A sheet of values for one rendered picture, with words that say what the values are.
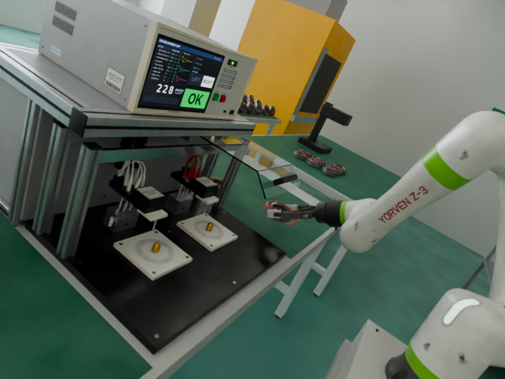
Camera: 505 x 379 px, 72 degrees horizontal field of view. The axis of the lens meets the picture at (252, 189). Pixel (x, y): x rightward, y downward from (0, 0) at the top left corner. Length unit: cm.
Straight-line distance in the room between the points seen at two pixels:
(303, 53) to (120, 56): 375
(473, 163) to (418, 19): 539
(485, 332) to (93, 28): 104
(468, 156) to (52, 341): 92
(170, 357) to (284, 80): 405
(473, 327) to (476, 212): 533
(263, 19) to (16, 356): 451
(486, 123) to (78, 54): 95
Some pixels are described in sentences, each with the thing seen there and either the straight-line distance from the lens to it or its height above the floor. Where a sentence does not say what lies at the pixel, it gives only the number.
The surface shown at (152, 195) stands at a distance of 95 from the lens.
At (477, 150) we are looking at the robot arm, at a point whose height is 135.
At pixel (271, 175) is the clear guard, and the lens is 103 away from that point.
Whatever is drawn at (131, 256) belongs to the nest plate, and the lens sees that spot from 95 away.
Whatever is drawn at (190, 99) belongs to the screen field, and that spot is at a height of 116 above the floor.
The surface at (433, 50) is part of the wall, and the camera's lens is 611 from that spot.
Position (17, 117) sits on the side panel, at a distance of 99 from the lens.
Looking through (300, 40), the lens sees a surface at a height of 161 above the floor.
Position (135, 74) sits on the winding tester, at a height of 120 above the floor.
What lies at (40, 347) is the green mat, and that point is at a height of 75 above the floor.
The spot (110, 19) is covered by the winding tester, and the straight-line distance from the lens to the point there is 94.
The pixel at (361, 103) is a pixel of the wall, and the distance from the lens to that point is 614.
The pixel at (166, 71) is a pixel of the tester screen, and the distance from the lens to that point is 88.
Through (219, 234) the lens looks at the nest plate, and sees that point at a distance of 116.
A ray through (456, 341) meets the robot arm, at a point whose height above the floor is 103.
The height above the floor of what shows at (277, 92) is 95.
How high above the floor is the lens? 136
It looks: 21 degrees down
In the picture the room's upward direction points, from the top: 24 degrees clockwise
